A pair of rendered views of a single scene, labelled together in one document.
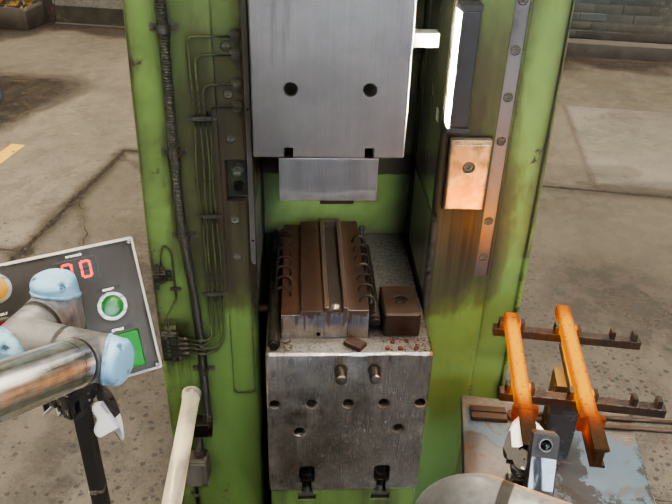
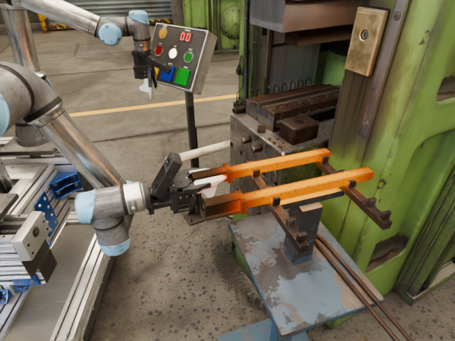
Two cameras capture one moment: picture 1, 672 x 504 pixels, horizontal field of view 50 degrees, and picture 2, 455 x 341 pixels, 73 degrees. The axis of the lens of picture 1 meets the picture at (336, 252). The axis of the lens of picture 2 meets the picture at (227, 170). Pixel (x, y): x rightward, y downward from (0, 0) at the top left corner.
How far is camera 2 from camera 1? 1.29 m
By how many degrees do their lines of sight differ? 54
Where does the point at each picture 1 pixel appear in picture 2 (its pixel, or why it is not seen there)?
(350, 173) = (273, 9)
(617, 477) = (300, 300)
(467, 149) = (365, 16)
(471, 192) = (362, 57)
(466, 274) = (353, 131)
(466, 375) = (342, 212)
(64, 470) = not seen: hidden behind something
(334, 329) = (261, 118)
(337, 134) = not seen: outside the picture
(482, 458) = (259, 223)
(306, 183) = (258, 13)
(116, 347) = (105, 25)
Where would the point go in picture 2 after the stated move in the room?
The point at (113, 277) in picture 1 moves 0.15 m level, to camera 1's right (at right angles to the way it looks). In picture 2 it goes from (194, 44) to (206, 53)
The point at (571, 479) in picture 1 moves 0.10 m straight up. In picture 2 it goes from (275, 270) to (279, 247)
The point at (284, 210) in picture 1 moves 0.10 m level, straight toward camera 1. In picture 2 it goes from (332, 78) to (316, 81)
